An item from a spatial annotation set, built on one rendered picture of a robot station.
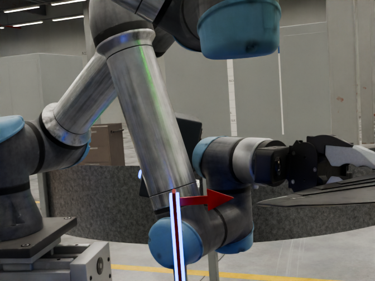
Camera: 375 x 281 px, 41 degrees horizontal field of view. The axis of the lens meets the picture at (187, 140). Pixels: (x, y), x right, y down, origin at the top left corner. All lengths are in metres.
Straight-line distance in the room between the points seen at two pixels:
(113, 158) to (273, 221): 5.12
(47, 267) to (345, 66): 4.14
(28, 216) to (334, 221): 1.83
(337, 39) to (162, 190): 4.25
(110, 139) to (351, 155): 6.74
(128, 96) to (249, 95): 6.07
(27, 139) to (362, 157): 0.66
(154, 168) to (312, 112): 5.96
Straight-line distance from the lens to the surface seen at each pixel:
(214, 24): 0.45
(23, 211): 1.04
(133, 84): 0.75
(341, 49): 4.89
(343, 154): 0.67
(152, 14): 0.58
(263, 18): 0.45
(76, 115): 1.03
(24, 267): 1.03
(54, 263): 1.01
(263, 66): 6.75
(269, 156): 0.64
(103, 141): 7.33
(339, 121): 4.90
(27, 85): 10.42
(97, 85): 0.98
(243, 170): 0.77
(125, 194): 2.56
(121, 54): 0.76
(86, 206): 2.74
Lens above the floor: 1.30
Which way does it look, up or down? 6 degrees down
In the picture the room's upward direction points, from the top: 4 degrees counter-clockwise
